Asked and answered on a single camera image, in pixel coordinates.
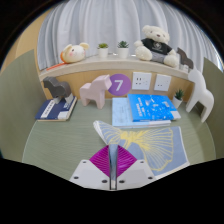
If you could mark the grey horse figure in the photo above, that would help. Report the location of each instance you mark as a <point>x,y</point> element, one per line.
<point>58,88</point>

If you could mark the purple round number sign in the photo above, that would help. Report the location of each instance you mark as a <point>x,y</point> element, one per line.
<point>120,85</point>

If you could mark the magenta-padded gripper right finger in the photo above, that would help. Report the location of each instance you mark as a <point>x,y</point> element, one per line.
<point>136,173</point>

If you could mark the round cream plush toy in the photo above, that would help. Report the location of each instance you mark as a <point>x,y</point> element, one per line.
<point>75,53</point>

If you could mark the white curtain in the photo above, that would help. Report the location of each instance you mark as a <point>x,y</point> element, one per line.
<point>110,23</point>

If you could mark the small potted plant, white pot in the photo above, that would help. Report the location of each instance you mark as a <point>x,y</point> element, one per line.
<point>123,52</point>
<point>177,101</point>
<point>103,52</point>

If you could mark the green partition panel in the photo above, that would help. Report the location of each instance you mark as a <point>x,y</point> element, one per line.
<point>16,106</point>
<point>216,100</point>

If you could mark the dark blue book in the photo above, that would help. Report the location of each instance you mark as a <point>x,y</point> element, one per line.
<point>50,111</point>

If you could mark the white wall socket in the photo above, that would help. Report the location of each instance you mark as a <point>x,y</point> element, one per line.
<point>162,82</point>
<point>141,81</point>

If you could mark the black horse figure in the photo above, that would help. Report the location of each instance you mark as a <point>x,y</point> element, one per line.
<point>185,60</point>

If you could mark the cream teddy bear, black shirt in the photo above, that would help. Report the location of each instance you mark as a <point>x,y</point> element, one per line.
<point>155,46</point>

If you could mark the pink horse figure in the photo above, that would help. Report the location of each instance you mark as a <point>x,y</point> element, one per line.
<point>95,91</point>

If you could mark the wooden ledge shelf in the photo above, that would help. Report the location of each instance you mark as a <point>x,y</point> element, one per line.
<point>110,63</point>

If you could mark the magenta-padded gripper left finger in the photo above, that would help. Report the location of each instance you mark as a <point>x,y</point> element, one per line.
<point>86,173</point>

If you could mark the large white horse figure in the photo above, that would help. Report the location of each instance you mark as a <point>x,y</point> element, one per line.
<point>200,91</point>

